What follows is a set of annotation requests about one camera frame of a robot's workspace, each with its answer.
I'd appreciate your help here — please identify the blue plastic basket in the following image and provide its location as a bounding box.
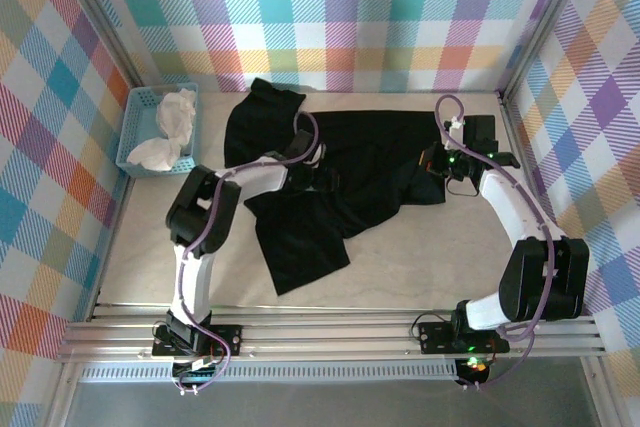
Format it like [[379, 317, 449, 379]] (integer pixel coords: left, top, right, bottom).
[[115, 82, 201, 179]]

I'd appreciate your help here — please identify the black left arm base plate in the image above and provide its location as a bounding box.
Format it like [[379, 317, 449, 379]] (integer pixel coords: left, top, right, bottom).
[[151, 324, 245, 359]]

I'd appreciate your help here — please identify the grey slotted cable duct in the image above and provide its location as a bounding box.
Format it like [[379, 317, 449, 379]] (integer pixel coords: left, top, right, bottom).
[[79, 364, 460, 384]]

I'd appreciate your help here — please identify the thin black wire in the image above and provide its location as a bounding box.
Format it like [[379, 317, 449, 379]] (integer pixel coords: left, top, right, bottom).
[[446, 177, 480, 199]]

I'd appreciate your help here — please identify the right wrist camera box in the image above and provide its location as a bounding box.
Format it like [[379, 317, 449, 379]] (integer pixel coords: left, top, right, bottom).
[[446, 115, 467, 142]]

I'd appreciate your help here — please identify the aluminium mounting rail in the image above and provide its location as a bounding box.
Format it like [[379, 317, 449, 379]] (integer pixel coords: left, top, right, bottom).
[[53, 302, 609, 364]]

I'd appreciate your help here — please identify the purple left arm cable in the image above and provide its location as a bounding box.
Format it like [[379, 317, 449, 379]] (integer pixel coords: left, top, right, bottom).
[[172, 111, 321, 393]]

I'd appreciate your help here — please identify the black t-shirt with floral print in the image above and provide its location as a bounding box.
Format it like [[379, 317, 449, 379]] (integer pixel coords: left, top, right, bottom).
[[222, 77, 449, 297]]

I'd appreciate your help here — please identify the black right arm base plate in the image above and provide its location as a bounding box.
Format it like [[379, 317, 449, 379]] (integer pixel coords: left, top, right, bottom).
[[417, 319, 511, 356]]

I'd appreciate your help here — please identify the aluminium frame post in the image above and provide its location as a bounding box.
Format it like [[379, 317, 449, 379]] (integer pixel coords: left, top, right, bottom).
[[52, 0, 162, 116], [496, 0, 601, 104]]

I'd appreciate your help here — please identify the aluminium frame leg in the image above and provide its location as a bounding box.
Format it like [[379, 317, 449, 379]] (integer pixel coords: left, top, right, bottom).
[[44, 360, 84, 427], [579, 357, 616, 427]]

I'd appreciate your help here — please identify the aluminium table side rail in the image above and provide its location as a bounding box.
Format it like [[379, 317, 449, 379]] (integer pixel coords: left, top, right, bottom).
[[498, 91, 581, 318], [87, 96, 162, 323]]

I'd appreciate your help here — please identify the crumpled white cloth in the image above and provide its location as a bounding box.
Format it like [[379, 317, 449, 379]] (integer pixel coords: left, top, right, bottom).
[[125, 87, 197, 173]]

